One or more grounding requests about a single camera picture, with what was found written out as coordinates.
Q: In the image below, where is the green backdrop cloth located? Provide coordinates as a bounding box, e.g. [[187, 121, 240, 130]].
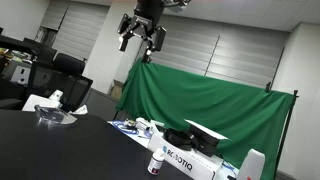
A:
[[115, 59, 296, 180]]

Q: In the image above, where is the blue coiled cable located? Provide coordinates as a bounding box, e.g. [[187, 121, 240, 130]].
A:
[[111, 120, 140, 136]]

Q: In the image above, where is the black padded office chair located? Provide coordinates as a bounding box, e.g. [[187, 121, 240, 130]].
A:
[[52, 52, 87, 76]]

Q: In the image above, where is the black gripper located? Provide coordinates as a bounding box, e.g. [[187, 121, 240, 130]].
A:
[[116, 0, 168, 56]]

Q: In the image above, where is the black coiled strap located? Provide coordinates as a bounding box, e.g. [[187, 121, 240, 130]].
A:
[[162, 127, 195, 151]]

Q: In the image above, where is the thin blue cable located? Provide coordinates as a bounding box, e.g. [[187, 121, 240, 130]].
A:
[[221, 161, 238, 180]]

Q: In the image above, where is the small white gadget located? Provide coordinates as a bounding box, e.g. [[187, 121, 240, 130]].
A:
[[135, 116, 153, 132]]

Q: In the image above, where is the dark computer monitor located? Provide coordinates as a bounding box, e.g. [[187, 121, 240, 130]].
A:
[[22, 37, 58, 63]]

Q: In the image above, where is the brown cardboard box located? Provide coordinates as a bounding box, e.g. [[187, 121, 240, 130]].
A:
[[110, 79, 125, 101]]

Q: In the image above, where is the black mesh office chair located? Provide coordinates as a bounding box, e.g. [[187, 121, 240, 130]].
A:
[[27, 61, 94, 112]]

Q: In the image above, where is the black box with white lid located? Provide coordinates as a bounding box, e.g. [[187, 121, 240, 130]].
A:
[[184, 119, 230, 158]]

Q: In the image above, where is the black backdrop stand pole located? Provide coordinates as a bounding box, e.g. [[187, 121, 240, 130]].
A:
[[141, 53, 153, 65], [273, 89, 300, 176]]

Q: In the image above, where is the white spray bottle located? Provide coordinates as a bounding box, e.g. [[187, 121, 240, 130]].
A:
[[236, 148, 266, 180]]

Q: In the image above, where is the white pill bottle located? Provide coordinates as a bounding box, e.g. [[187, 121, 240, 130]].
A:
[[147, 148, 166, 176]]

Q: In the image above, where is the white Robotiq cardboard box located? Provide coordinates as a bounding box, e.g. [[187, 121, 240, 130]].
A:
[[146, 131, 224, 180]]

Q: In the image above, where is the crumpled white paper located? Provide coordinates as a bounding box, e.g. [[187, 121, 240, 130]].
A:
[[70, 104, 89, 116]]

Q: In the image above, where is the white flat box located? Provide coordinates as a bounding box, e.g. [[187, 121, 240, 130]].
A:
[[21, 93, 63, 113]]

